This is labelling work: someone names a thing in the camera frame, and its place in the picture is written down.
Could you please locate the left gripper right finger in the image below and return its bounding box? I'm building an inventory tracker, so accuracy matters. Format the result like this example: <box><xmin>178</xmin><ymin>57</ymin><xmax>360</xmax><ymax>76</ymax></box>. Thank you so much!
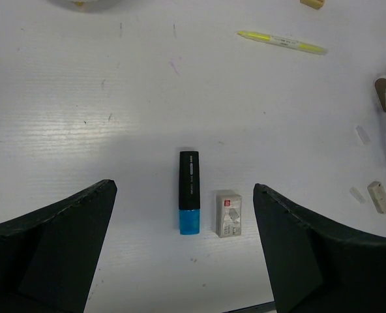
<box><xmin>253</xmin><ymin>184</ymin><xmax>386</xmax><ymax>312</ymax></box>

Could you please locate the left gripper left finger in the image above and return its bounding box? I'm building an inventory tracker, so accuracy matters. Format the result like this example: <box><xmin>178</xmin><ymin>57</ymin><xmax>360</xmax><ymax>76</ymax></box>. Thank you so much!
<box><xmin>0</xmin><ymin>180</ymin><xmax>117</xmax><ymax>312</ymax></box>

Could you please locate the grey white eraser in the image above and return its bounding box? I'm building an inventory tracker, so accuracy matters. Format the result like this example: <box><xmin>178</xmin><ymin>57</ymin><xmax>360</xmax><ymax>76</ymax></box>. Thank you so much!
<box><xmin>367</xmin><ymin>181</ymin><xmax>386</xmax><ymax>214</ymax></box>

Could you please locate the clear pen cap lower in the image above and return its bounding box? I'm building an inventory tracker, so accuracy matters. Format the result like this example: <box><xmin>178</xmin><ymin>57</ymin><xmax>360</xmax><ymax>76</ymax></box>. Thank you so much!
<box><xmin>349</xmin><ymin>186</ymin><xmax>366</xmax><ymax>204</ymax></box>

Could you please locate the thin yellow highlighter pen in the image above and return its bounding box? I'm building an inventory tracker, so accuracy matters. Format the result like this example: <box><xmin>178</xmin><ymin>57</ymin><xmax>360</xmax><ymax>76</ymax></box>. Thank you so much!
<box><xmin>237</xmin><ymin>31</ymin><xmax>327</xmax><ymax>55</ymax></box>

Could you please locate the black blue highlighter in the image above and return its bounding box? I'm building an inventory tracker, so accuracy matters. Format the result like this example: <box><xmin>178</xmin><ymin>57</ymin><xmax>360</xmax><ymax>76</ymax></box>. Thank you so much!
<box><xmin>179</xmin><ymin>151</ymin><xmax>200</xmax><ymax>235</ymax></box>

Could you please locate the small tan eraser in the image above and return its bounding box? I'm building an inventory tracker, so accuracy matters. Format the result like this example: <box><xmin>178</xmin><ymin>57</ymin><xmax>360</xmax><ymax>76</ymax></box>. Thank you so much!
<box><xmin>300</xmin><ymin>0</ymin><xmax>325</xmax><ymax>10</ymax></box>

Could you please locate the white round divided container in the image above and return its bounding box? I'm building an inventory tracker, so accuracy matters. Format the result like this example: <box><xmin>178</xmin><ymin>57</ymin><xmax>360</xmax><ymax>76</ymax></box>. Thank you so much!
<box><xmin>48</xmin><ymin>0</ymin><xmax>121</xmax><ymax>13</ymax></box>

